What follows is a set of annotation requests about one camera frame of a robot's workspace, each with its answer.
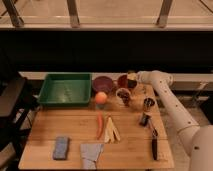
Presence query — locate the green plastic tray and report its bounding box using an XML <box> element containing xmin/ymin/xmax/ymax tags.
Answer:
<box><xmin>38</xmin><ymin>73</ymin><xmax>92</xmax><ymax>107</ymax></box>

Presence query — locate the orange carrot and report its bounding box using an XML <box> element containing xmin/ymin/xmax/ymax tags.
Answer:
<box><xmin>97</xmin><ymin>114</ymin><xmax>104</xmax><ymax>139</ymax></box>

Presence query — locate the wooden cutting board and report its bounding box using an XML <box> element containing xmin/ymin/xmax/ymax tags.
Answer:
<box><xmin>19</xmin><ymin>84</ymin><xmax>174</xmax><ymax>170</ymax></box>

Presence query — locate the small metal cup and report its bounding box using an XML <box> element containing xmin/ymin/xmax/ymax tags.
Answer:
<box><xmin>143</xmin><ymin>98</ymin><xmax>155</xmax><ymax>112</ymax></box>

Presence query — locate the red bowl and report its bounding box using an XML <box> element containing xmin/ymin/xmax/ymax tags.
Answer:
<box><xmin>117</xmin><ymin>74</ymin><xmax>131</xmax><ymax>89</ymax></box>

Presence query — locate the grey cloth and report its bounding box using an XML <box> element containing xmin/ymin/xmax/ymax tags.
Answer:
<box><xmin>80</xmin><ymin>143</ymin><xmax>104</xmax><ymax>170</ymax></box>

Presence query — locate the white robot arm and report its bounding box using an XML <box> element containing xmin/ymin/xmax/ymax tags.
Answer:
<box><xmin>127</xmin><ymin>70</ymin><xmax>213</xmax><ymax>171</ymax></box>

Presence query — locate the black chair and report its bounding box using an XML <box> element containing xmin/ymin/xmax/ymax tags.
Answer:
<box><xmin>0</xmin><ymin>77</ymin><xmax>38</xmax><ymax>169</ymax></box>

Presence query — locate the orange fruit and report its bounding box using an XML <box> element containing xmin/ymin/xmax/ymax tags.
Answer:
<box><xmin>95</xmin><ymin>92</ymin><xmax>108</xmax><ymax>104</ymax></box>

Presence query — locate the purple bowl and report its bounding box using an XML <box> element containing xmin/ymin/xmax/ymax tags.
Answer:
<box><xmin>92</xmin><ymin>76</ymin><xmax>114</xmax><ymax>94</ymax></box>

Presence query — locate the pale banana peel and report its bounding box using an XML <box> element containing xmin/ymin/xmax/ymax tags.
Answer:
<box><xmin>104</xmin><ymin>117</ymin><xmax>121</xmax><ymax>143</ymax></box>

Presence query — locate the blue sponge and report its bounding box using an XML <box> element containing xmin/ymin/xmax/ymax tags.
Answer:
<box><xmin>53</xmin><ymin>137</ymin><xmax>69</xmax><ymax>160</ymax></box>

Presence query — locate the clear cup with dark contents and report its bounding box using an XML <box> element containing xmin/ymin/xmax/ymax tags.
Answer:
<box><xmin>116</xmin><ymin>88</ymin><xmax>131</xmax><ymax>107</ymax></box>

